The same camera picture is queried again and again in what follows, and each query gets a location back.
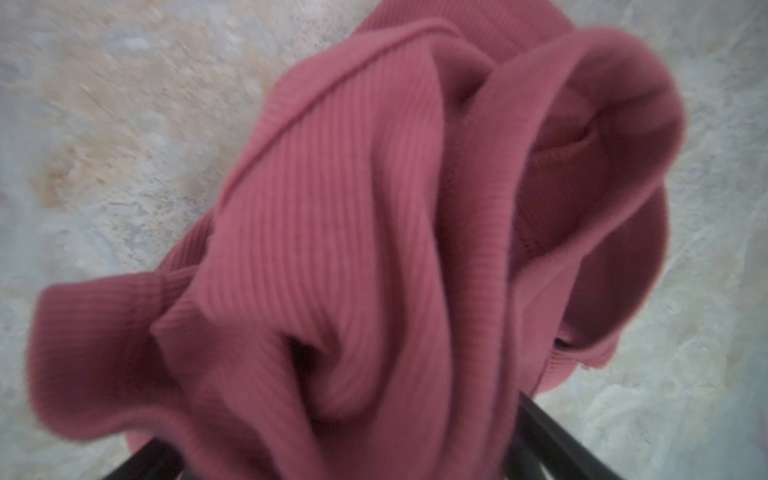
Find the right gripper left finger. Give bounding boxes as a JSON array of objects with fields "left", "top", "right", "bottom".
[{"left": 103, "top": 438, "right": 184, "bottom": 480}]

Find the maroon ribbed cloth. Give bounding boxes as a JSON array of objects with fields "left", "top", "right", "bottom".
[{"left": 27, "top": 1, "right": 685, "bottom": 479}]

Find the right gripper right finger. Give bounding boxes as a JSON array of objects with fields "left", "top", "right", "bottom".
[{"left": 504, "top": 394, "right": 621, "bottom": 480}]

